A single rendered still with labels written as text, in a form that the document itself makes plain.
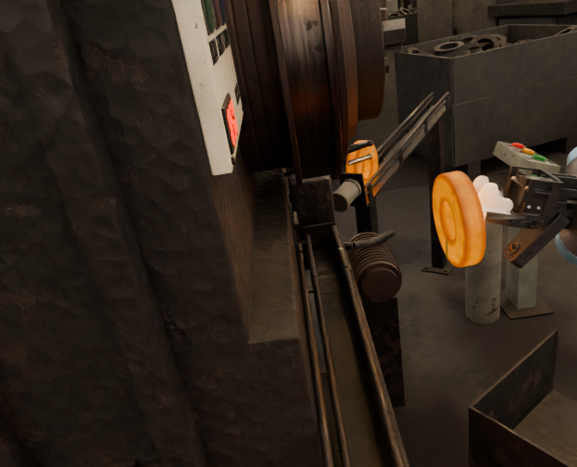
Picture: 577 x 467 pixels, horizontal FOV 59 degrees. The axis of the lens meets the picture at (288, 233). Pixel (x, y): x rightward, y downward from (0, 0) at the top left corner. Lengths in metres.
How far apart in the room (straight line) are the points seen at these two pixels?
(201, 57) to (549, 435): 0.66
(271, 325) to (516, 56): 2.86
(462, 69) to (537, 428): 2.47
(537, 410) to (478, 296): 1.13
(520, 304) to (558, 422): 1.27
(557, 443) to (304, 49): 0.62
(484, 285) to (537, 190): 1.08
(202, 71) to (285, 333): 0.28
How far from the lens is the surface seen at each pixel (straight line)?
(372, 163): 1.55
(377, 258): 1.37
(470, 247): 0.82
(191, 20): 0.46
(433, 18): 5.45
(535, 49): 3.37
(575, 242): 1.08
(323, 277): 1.06
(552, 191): 0.88
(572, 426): 0.85
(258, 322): 0.59
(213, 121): 0.47
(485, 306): 1.97
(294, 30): 0.70
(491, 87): 3.21
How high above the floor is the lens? 1.20
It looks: 25 degrees down
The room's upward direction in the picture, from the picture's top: 10 degrees counter-clockwise
